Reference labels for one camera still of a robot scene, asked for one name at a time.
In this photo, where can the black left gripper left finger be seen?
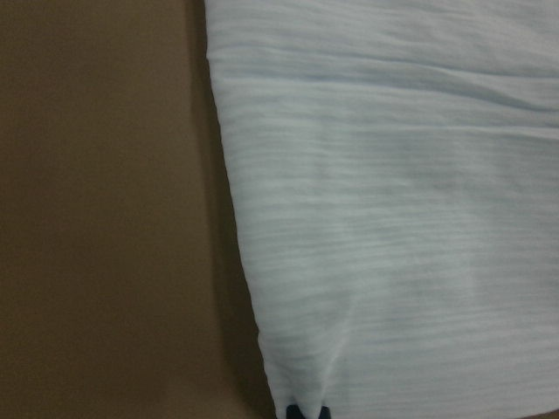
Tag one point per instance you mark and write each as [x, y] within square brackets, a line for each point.
[293, 412]

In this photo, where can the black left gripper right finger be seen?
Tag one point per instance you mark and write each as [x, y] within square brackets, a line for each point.
[324, 413]

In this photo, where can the light blue button-up shirt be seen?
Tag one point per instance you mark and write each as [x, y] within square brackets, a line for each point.
[393, 168]

